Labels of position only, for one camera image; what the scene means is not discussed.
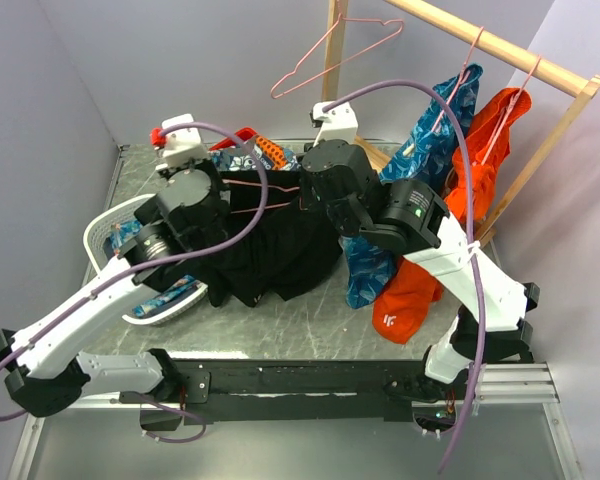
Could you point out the pink hanger under blue shorts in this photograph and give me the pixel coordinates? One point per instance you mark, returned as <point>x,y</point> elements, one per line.
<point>460,75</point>

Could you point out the wooden clothes rack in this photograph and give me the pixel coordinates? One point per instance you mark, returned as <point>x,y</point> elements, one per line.
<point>581,91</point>

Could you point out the blue floral shorts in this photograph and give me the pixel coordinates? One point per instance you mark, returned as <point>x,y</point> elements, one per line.
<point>120,233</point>

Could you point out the white plastic basket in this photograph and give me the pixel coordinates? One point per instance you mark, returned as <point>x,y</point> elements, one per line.
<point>107,233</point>

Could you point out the orange blue patterned shorts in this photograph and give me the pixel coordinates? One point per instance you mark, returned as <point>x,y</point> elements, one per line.
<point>259,149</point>

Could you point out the red plastic tray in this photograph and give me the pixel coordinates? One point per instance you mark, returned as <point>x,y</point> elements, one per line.
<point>244,134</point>

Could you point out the black shorts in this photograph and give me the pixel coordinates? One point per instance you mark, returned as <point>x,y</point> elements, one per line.
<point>290,250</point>

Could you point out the pink hanger under orange shorts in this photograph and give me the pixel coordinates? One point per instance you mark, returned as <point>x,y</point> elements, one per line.
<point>505,113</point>

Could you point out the pink wire hanger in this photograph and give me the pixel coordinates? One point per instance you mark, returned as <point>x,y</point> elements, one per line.
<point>249,194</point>
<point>333,42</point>

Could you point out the blue leaf print shorts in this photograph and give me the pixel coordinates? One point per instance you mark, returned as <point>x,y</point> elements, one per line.
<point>426,156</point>

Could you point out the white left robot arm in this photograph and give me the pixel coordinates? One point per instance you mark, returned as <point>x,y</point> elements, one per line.
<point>46,364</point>

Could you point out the empty pink wire hanger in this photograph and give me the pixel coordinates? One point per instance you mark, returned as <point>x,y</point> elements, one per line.
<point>333,42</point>

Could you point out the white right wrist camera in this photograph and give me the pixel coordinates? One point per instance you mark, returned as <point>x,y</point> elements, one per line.
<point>338,123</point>

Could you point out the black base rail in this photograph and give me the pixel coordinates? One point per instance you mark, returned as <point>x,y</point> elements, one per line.
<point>224,390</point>

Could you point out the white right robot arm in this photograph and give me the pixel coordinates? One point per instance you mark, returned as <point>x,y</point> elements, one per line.
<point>409,219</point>

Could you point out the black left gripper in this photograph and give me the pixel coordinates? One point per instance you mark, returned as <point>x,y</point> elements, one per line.
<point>204,164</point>

